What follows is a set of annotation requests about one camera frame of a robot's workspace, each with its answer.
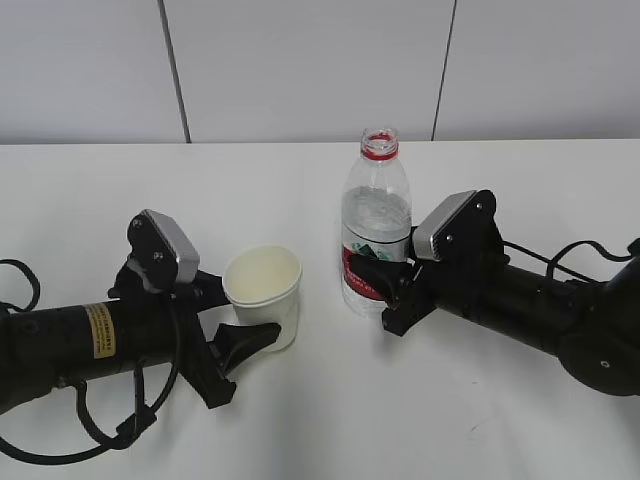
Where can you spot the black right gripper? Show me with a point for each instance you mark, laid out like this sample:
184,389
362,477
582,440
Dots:
472,252

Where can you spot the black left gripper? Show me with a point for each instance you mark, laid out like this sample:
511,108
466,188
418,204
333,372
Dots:
202,364

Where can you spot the white paper cup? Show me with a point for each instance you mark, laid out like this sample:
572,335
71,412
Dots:
263,284

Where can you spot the clear red-label water bottle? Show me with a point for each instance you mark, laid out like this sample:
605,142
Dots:
376,216

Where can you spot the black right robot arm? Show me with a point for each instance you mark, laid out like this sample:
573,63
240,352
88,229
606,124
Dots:
591,327

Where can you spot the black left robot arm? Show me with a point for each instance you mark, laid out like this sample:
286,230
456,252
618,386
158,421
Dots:
52,348

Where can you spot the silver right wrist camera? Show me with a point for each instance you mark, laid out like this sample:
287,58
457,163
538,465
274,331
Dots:
425,236

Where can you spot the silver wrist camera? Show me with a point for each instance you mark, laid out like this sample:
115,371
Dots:
165,255
425,236

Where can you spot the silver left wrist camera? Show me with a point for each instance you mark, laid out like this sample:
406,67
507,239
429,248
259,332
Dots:
165,255

